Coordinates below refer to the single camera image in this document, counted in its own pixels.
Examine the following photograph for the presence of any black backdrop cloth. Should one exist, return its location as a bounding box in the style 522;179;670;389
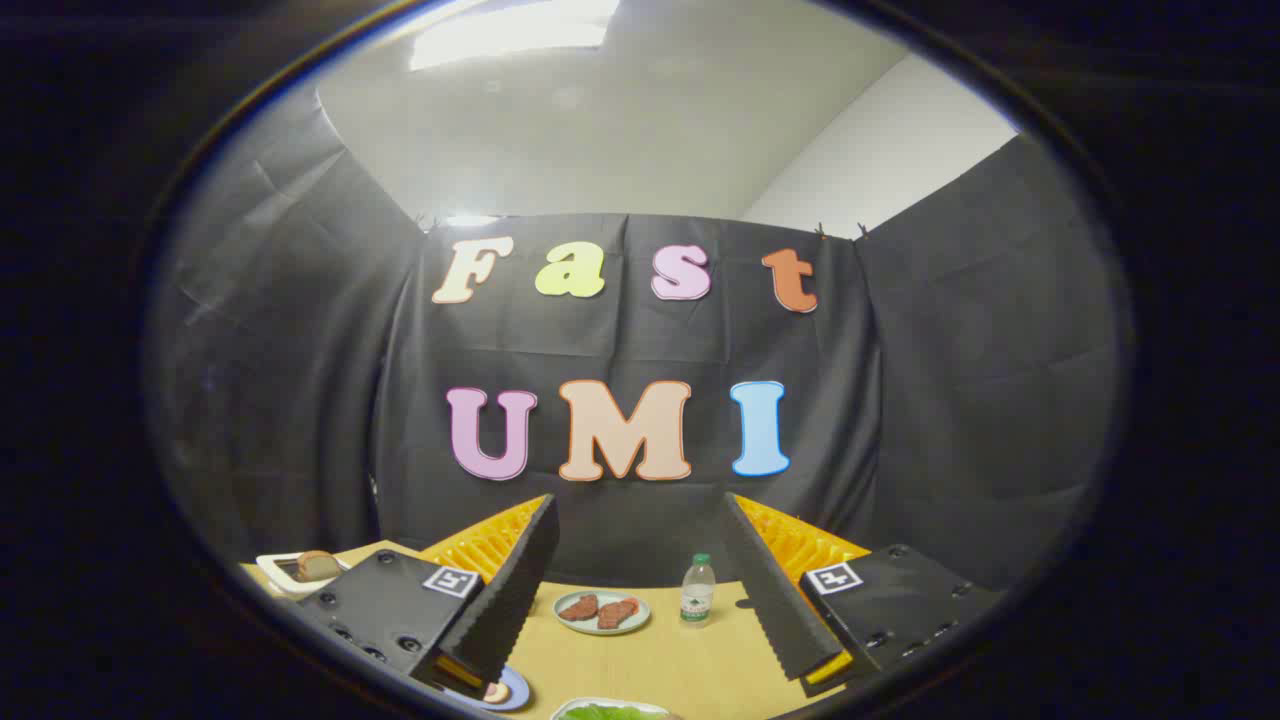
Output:
150;85;1121;593

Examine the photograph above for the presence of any blue plate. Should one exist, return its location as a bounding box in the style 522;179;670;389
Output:
443;664;532;713

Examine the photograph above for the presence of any pale green plate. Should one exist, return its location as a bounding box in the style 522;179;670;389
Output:
553;588;652;637

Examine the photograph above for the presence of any clear plastic water bottle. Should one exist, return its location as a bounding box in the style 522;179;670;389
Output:
680;553;717;627

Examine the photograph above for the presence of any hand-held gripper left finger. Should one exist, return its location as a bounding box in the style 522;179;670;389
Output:
298;493;561;701

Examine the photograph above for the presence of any white toaster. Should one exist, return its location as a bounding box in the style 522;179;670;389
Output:
256;550;351;598

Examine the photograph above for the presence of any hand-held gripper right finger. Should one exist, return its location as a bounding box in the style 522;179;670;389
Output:
721;491;1006;699

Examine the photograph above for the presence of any white plate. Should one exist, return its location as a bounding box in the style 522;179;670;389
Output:
549;697;683;720

